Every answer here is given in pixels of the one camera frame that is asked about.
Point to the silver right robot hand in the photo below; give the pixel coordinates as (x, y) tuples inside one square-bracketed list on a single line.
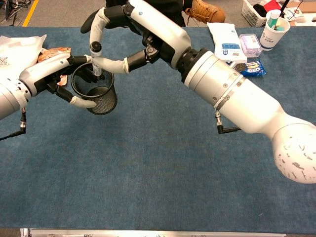
[(163, 29)]

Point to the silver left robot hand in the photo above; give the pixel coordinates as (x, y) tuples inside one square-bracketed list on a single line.
[(42, 71)]

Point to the black cap whiteboard marker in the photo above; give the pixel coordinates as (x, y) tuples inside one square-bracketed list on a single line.
[(95, 47)]

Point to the black mesh pen cup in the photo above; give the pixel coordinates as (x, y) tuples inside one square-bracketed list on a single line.
[(106, 103)]

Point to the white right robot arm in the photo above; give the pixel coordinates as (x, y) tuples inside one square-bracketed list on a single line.
[(247, 103)]

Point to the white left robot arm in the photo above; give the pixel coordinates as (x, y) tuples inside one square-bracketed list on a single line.
[(10, 98)]

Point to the orange peanut snack pouch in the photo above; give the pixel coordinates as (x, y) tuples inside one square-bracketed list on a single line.
[(54, 53)]

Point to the person black trousers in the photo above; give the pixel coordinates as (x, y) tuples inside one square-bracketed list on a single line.
[(181, 14)]

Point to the white plastic bag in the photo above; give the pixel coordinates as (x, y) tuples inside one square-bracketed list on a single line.
[(14, 49)]

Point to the tan leather boot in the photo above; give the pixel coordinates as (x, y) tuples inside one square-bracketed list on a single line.
[(209, 11)]

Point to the white blue tissue pack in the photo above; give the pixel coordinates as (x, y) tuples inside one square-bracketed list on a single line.
[(225, 37)]

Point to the white plastic basket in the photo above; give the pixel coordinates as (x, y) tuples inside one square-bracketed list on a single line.
[(249, 12)]

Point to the clear box purple contents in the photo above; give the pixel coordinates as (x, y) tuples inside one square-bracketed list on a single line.
[(250, 44)]

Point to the black item in basket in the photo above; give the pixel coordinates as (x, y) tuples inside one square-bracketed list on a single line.
[(259, 10)]

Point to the blue cookie pack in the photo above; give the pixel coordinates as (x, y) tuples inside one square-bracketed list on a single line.
[(254, 70)]

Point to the white paper cup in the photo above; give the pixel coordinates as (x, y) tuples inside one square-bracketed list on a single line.
[(270, 39)]

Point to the white green tube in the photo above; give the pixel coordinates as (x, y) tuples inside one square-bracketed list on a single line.
[(272, 17)]

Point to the red item in basket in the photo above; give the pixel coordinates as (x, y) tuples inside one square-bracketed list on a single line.
[(271, 5)]

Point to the blue felt table cloth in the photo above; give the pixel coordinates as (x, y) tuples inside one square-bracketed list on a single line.
[(123, 168)]

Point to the white printed package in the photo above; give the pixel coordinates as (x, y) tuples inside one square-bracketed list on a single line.
[(295, 13)]

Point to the brown cardboard box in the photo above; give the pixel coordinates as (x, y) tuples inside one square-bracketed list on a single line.
[(306, 7)]

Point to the aluminium table edge rail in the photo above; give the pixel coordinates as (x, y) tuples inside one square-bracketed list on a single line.
[(148, 233)]

